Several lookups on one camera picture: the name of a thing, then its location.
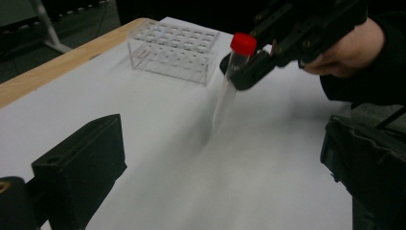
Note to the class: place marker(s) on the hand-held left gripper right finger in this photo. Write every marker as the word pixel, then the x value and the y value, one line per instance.
pixel 373 166

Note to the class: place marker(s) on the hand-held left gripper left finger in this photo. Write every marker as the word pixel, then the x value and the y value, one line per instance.
pixel 83 166

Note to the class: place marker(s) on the red-capped clear test tube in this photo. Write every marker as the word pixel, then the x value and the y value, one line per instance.
pixel 243 44

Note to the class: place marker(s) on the clear tubes with red caps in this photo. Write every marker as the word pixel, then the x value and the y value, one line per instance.
pixel 175 48

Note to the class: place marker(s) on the white table sheet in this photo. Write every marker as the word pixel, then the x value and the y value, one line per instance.
pixel 159 127

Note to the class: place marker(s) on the grey metal stand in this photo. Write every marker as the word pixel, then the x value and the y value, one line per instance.
pixel 48 28

